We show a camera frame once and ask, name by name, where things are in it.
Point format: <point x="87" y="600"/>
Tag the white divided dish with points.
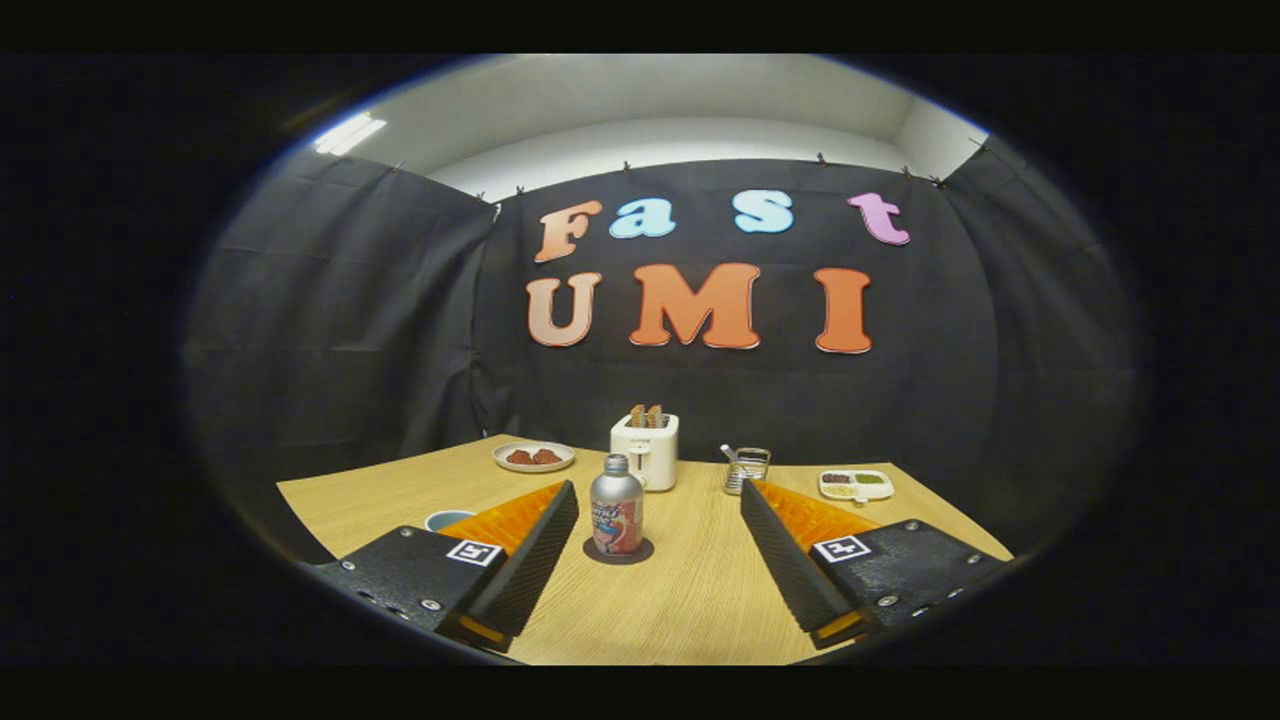
<point x="856" y="485"/>

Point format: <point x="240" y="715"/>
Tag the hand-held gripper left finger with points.
<point x="530" y="560"/>

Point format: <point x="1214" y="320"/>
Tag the ceiling light strip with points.
<point x="348" y="133"/>

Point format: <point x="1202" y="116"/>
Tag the white toaster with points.
<point x="648" y="450"/>

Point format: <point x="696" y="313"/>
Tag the white cup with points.
<point x="448" y="519"/>

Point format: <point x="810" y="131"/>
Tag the wooden table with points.
<point x="690" y="600"/>

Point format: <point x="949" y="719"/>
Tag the silver juice bottle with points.
<point x="616" y="500"/>

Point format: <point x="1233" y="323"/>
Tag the dark brown round coaster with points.
<point x="645" y="553"/>

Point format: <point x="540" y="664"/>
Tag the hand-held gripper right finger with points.
<point x="785" y="565"/>

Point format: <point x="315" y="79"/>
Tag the white round plate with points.
<point x="533" y="467"/>

